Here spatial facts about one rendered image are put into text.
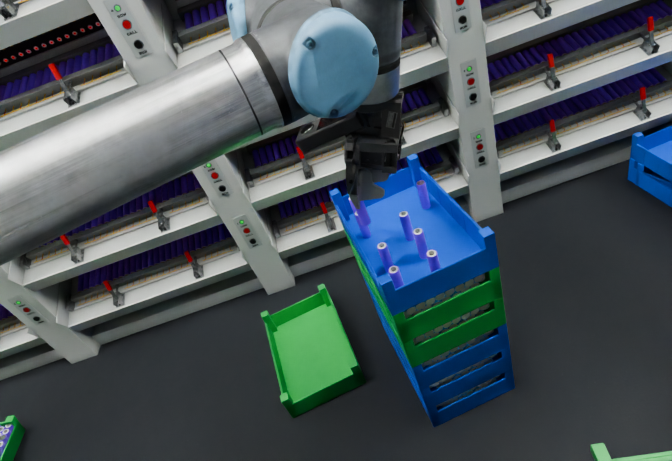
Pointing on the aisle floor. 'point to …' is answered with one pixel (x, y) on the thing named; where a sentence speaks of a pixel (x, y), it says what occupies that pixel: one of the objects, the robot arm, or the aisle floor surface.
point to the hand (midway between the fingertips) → (355, 197)
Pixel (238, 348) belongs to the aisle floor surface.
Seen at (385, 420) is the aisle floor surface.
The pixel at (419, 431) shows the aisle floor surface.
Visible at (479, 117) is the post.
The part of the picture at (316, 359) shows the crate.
